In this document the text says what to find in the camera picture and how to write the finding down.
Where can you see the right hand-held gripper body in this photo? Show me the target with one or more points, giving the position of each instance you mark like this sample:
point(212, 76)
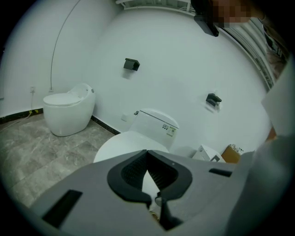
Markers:
point(280, 106)

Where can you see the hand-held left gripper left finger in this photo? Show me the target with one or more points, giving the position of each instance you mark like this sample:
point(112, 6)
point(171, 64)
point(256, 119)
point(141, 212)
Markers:
point(92, 202)

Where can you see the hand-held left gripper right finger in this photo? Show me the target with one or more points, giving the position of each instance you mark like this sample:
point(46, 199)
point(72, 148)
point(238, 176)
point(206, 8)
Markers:
point(202, 198)

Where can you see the white toilet lid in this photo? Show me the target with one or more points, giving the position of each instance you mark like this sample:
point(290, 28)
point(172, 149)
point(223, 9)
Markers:
point(124, 145)

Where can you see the egg-shaped white toilet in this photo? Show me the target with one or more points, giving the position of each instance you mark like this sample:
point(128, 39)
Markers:
point(69, 117)

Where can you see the white toilet with label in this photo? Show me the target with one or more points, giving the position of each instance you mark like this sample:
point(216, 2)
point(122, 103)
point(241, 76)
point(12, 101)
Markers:
point(152, 122)

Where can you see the white cardboard box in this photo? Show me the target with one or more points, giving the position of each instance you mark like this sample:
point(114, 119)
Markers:
point(207, 153)

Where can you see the brown cardboard box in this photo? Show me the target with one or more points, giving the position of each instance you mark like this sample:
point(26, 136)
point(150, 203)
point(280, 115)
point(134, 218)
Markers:
point(231, 155)

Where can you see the person's patterned clothing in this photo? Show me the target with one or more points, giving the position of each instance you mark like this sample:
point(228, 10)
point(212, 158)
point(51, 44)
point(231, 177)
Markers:
point(275, 46)

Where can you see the metal angle valve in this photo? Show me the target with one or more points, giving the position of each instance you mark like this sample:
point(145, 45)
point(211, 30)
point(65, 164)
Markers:
point(136, 113)

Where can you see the black wall paper holder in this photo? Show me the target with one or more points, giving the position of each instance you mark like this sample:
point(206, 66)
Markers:
point(214, 98)
point(131, 64)

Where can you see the white wall plate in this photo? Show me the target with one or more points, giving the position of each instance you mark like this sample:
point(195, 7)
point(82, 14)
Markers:
point(124, 116)

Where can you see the white wall socket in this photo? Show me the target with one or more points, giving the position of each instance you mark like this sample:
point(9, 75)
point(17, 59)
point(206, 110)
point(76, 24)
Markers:
point(32, 88)

